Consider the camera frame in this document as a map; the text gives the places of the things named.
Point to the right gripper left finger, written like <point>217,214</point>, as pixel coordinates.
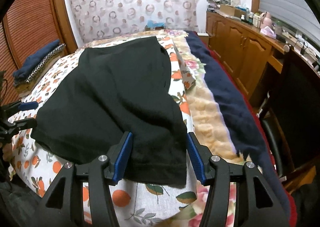
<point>62,204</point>

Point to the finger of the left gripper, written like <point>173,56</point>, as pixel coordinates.
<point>9,110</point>
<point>8,130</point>

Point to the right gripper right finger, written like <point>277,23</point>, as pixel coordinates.
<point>256,203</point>

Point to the black t-shirt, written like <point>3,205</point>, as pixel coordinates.
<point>117,89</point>

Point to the patterned dark folded cloth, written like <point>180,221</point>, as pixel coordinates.
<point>49,57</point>

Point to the red bed cover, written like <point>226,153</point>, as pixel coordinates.
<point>250,107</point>

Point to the orange print white sheet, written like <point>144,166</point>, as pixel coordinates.
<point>38,167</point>

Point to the folded navy blue garment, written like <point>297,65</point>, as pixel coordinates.
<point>33,60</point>

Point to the navy blue blanket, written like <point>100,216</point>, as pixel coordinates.
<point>232,102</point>

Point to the floral beige blanket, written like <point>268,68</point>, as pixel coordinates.
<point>138,204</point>

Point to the wooden louvered wardrobe door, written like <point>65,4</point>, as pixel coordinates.
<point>28,26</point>

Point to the circle pattern curtain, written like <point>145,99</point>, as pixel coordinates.
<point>135,2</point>

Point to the wooden sideboard cabinet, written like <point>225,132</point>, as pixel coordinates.
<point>252,59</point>

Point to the blue item box at headboard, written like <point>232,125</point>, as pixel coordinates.
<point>151,25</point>

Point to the pink tissue pack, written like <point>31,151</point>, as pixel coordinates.
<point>267,31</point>

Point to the pink kettle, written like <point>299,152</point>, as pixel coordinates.
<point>265,20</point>

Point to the cardboard box on cabinet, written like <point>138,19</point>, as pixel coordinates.
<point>229,10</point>

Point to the window roller blind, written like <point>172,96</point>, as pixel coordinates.
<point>296,13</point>

